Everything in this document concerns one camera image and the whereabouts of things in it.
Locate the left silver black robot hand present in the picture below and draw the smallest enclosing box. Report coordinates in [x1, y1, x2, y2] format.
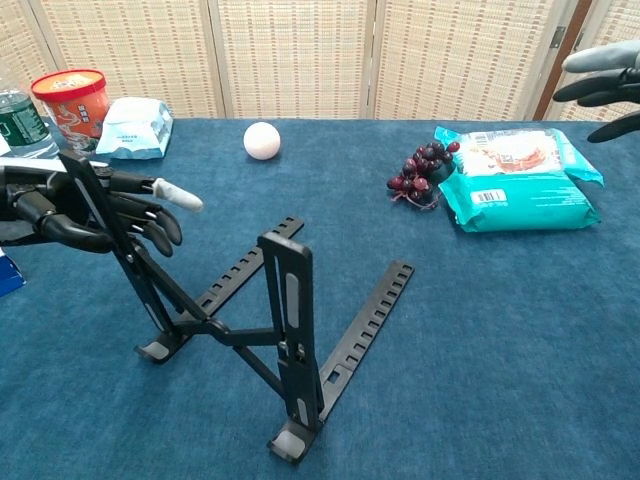
[0, 158, 205, 259]

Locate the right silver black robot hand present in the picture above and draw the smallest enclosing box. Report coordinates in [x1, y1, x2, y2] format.
[552, 39, 640, 145]

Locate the black folding laptop stand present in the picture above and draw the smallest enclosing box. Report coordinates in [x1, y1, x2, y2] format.
[133, 148, 416, 465]

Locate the clear green-label water bottle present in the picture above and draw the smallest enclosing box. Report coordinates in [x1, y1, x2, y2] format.
[0, 87, 60, 160]

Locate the blue pink Oreo box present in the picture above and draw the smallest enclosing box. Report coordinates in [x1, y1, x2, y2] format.
[0, 254, 27, 299]

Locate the red instant noodle cup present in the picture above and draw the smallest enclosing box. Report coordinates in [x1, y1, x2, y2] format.
[30, 68, 111, 156]

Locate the light blue wipes pack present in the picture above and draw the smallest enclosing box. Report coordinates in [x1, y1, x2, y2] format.
[94, 96, 175, 161]

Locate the teal barcode snack pack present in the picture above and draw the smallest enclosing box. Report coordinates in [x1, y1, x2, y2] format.
[437, 169, 602, 234]

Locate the dark red grape bunch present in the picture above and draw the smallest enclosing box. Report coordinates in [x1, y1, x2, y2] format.
[385, 141, 461, 210]

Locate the pale pink ball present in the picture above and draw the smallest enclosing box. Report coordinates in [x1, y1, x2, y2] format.
[243, 121, 282, 162]

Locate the bamboo folding screen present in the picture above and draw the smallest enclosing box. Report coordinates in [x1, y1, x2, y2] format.
[0, 0, 640, 124]

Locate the blue table cloth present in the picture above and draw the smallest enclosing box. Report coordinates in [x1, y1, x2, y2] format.
[0, 117, 640, 480]

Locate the brown wooden post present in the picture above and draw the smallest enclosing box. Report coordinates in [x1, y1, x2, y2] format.
[532, 0, 594, 121]

